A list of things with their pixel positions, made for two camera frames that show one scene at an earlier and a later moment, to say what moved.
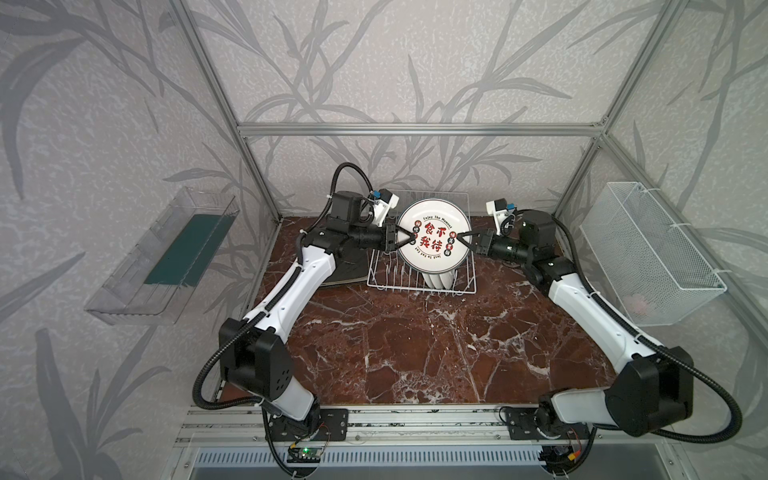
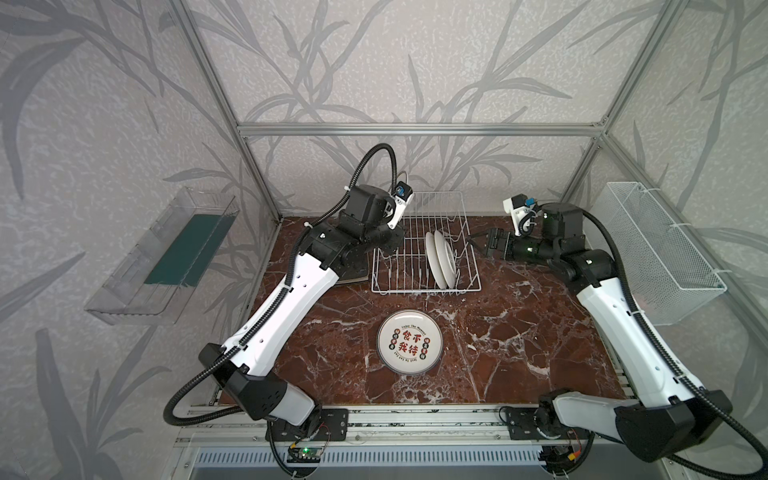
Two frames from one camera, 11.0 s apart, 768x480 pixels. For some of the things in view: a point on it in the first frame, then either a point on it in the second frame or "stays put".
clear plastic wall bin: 157,280 stays put
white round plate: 437,224 to 410,342
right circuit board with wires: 559,458 stays put
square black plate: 351,262 stays put
